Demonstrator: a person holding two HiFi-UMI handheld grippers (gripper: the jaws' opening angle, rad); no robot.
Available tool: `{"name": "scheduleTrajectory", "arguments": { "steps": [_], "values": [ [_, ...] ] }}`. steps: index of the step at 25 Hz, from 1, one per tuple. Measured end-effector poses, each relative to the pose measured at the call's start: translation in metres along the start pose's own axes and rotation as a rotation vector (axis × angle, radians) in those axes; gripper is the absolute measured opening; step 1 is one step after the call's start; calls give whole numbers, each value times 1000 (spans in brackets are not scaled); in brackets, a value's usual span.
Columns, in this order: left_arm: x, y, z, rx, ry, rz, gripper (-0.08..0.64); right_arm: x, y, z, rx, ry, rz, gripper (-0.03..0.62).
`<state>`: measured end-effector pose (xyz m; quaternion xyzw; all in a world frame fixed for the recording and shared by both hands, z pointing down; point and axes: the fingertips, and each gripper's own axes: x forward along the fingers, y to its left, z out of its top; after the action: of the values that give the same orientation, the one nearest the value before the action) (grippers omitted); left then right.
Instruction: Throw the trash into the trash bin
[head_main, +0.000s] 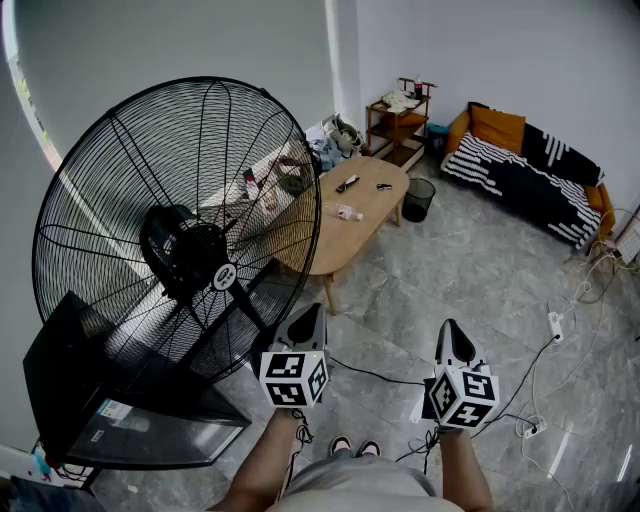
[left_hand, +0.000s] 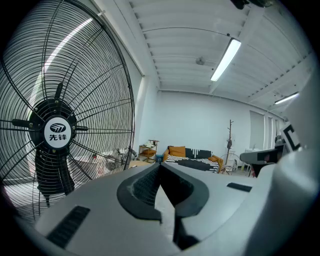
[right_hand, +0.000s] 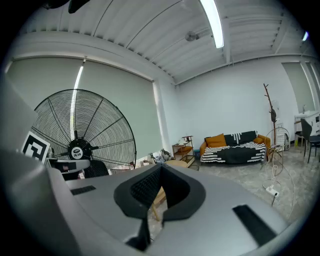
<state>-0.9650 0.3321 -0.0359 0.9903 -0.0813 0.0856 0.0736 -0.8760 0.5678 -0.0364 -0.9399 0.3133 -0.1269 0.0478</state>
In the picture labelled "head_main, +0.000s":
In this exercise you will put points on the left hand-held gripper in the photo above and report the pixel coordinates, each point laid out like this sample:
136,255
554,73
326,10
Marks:
290,375

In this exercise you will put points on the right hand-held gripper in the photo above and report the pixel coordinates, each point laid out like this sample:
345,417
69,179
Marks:
465,395

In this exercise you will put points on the clear plastic water bottle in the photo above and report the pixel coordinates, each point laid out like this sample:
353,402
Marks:
345,212

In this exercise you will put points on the torn dark blue packet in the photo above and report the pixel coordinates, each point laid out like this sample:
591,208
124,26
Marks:
346,184

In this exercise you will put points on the black mesh waste bin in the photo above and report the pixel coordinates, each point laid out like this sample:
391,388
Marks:
417,200

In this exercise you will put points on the person's right forearm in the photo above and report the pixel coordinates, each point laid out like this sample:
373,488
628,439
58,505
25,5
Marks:
465,470

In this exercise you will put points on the person's left forearm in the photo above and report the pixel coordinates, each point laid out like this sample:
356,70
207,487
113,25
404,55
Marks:
260,465

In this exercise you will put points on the oval wooden table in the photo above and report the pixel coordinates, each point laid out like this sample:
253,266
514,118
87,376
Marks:
360,235

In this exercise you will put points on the white power strip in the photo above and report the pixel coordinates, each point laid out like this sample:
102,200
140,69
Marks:
534,430
556,325

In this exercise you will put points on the person's left shoe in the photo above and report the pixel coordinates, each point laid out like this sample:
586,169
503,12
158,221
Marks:
341,446

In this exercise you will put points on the person's shoe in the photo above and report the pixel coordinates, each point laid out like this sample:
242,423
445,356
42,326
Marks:
369,449
341,446

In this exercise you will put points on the person's right shoe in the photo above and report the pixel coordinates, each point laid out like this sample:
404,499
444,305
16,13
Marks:
369,449

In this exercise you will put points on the large black standing fan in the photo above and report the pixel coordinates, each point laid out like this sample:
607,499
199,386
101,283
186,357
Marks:
190,255

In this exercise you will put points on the person's grey shirt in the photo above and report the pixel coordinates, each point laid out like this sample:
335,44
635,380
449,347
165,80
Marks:
350,485

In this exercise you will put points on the black white striped blanket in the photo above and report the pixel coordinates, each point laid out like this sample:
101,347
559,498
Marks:
525,180

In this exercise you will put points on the grey tote bag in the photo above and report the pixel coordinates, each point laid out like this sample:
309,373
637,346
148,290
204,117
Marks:
345,137

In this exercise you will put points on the wooden shelf rack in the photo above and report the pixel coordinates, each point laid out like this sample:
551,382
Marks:
385,131

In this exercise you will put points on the teal storage box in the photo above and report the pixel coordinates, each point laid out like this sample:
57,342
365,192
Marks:
437,135

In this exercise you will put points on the large orange cushion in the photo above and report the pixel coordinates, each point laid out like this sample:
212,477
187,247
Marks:
497,129

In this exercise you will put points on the small orange cushion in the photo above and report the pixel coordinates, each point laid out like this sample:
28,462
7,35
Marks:
412,121

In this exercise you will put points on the crumpled white cloth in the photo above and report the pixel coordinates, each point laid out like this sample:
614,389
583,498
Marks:
400,101

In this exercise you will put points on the black flat monitor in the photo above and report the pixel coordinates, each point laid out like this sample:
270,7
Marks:
55,375

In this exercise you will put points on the dark soda bottle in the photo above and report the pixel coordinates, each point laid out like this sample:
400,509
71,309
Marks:
418,90

